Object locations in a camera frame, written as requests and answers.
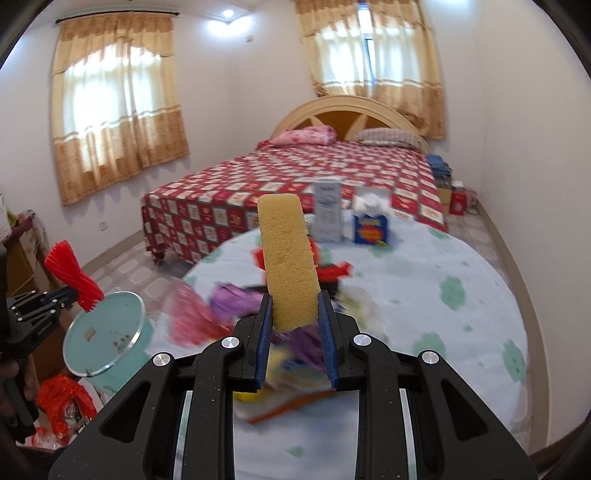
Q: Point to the white cloud pattern tablecloth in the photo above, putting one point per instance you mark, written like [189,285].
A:
[426,290]

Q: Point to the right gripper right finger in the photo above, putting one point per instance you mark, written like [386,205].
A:
[337,331]

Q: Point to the left beige curtain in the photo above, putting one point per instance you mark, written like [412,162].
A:
[114,105]

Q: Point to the blue milk carton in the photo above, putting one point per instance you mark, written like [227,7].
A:
[371,208]

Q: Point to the beige wooden headboard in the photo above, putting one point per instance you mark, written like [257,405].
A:
[348,115]

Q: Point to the wooden cabinet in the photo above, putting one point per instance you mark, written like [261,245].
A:
[26,249]

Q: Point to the red box on floor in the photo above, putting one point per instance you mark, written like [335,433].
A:
[459,201]

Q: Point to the yellow sponge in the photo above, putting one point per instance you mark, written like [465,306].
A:
[291,278]

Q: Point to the blue folded clothes stack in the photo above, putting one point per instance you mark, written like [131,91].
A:
[439,167]

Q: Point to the red plastic bag on floor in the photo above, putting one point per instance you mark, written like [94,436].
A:
[66,404]

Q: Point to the bed with red checkered cover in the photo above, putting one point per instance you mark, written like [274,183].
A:
[192,216]

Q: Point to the right beige curtain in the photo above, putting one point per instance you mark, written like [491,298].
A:
[383,50]

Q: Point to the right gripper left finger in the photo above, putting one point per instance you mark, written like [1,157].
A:
[254,333]

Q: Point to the striped pillow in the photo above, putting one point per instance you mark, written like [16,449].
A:
[388,137]

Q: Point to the teal trash bin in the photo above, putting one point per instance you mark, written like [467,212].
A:
[107,346]

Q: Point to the grey white carton box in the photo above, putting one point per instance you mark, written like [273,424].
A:
[328,209]

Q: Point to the red plastic brush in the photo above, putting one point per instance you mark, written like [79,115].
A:
[62,263]

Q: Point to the pink pillow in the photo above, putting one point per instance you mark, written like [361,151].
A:
[311,135]

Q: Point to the beige curtain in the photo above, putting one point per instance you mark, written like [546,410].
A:
[114,105]
[383,50]

